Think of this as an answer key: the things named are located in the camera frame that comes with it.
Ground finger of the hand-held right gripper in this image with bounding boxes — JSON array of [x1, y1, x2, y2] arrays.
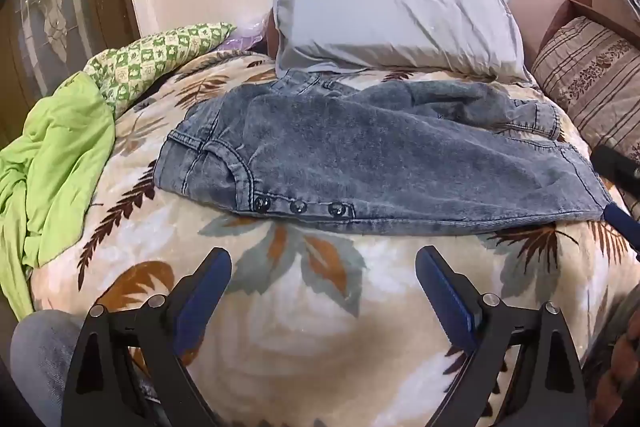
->
[[602, 203, 640, 254], [591, 145, 640, 194]]

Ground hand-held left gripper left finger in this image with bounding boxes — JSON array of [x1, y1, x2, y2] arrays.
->
[[61, 248, 233, 427]]

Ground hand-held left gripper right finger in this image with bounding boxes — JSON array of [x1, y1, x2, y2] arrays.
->
[[415, 245, 591, 427]]

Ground blue denim pants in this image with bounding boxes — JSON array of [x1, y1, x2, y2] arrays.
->
[[154, 69, 613, 238]]

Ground striped brown cushion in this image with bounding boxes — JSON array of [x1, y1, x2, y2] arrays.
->
[[530, 16, 640, 148]]

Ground leaf print blanket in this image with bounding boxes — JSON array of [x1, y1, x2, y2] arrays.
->
[[27, 49, 640, 427]]

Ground brown knitted clothing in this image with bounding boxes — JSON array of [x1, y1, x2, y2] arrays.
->
[[585, 282, 640, 427]]

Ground brown sofa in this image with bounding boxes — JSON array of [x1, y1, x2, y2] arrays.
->
[[507, 0, 640, 58]]

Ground person's leg in jeans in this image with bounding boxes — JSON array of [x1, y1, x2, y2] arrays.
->
[[10, 309, 151, 427]]

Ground lime green cloth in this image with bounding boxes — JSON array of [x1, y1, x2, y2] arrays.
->
[[0, 72, 117, 323]]

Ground green checked pillow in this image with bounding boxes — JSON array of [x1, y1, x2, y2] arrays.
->
[[82, 22, 238, 118]]

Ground purple plastic bag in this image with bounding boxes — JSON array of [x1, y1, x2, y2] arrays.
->
[[215, 19, 276, 55]]

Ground grey pillow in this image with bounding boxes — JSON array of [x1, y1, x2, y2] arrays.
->
[[272, 0, 533, 84]]

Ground wooden mirrored wardrobe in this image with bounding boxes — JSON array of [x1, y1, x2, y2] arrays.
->
[[0, 0, 141, 148]]

